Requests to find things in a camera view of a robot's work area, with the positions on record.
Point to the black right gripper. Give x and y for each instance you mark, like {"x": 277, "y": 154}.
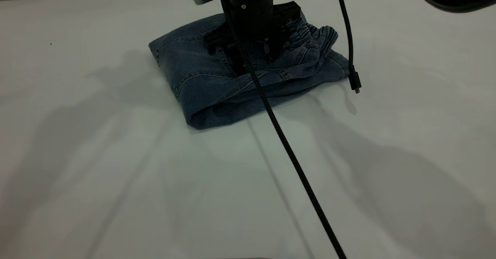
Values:
{"x": 255, "y": 30}

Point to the blue denim pants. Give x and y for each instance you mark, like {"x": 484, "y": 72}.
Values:
{"x": 201, "y": 80}

